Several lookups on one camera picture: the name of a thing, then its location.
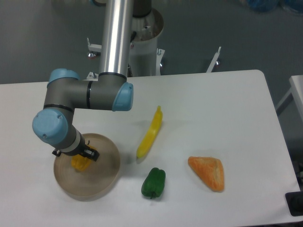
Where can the orange toy bread slice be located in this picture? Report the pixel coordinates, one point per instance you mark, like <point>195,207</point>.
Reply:
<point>209,170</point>

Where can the black device at table edge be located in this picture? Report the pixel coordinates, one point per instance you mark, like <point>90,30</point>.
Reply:
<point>295,203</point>

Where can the silver and grey robot arm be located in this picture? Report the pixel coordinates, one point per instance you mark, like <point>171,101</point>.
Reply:
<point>110,90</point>

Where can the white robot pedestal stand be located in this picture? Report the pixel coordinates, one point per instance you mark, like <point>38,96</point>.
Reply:
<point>145,56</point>

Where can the green toy pepper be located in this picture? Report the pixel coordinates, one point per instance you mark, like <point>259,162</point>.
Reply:
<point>153,185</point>

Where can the white side table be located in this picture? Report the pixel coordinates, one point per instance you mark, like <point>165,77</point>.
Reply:
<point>295,93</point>

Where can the yellow toy banana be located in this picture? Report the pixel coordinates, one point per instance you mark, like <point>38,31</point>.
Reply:
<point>151,134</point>

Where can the beige round plate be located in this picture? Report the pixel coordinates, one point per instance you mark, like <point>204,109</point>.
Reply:
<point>97,178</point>

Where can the yellow toy pepper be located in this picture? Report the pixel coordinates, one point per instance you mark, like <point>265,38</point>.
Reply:
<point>80,162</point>

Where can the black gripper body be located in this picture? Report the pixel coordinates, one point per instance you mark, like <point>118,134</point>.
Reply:
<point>74,149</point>

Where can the blue plastic bag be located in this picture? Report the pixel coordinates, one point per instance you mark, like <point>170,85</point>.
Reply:
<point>292,6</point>

